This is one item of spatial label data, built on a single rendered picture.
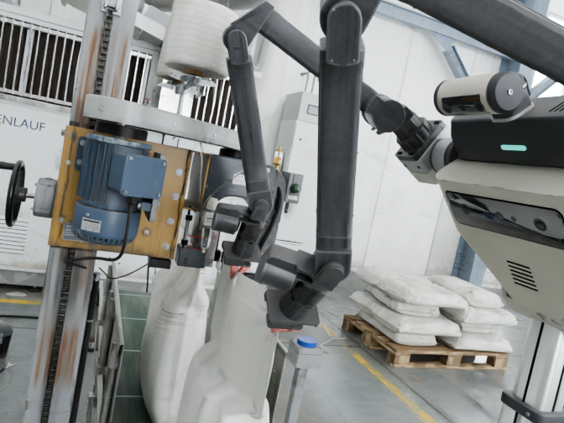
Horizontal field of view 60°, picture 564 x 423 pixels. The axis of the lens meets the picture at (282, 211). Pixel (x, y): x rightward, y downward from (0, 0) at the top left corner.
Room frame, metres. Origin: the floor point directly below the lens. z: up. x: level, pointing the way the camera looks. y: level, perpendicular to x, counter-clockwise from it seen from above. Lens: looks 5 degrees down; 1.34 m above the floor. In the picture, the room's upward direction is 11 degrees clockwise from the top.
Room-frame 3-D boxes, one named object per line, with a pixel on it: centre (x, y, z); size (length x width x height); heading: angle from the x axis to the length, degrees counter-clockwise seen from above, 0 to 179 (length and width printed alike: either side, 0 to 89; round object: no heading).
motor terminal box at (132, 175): (1.09, 0.33, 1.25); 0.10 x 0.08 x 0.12; 136
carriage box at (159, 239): (1.40, 0.47, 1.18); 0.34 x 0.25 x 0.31; 111
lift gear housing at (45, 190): (1.31, 0.64, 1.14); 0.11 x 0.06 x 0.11; 21
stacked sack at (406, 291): (3.95, -1.27, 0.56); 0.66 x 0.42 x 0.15; 111
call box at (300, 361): (1.41, -0.15, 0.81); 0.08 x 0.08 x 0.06; 21
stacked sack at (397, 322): (3.95, -1.27, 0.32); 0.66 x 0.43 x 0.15; 113
